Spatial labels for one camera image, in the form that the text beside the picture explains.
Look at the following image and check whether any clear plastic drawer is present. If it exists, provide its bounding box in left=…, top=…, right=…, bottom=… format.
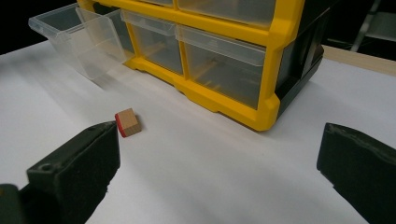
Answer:
left=28, top=3, right=135, bottom=80
left=177, top=0, right=277, bottom=27
left=120, top=8, right=185, bottom=76
left=175, top=24, right=267, bottom=110

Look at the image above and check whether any small wooden block red face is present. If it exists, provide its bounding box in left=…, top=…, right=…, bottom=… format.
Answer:
left=114, top=107, right=143, bottom=138

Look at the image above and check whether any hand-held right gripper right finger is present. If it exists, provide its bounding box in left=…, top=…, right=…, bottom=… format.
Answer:
left=316, top=122, right=396, bottom=224

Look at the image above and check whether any yellow black drawer cabinet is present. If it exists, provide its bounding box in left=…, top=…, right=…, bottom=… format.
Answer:
left=76, top=0, right=331, bottom=132

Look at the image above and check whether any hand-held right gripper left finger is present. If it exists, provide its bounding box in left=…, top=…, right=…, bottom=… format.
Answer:
left=19, top=120, right=121, bottom=224

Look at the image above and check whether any grey metal stand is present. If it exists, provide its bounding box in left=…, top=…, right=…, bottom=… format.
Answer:
left=349, top=0, right=396, bottom=53

